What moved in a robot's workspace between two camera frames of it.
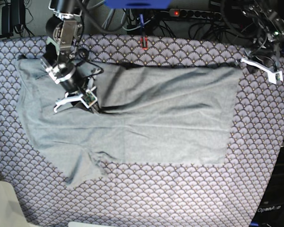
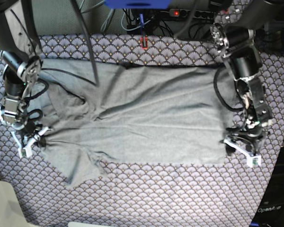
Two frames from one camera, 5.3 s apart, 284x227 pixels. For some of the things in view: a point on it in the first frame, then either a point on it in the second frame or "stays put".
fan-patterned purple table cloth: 145,194 stays put
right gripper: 267,57 -> 248,133
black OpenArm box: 276,208 stays put
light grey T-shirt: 171,113 stays put
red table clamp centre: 146,44 stays put
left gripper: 75,81 -> 26,129
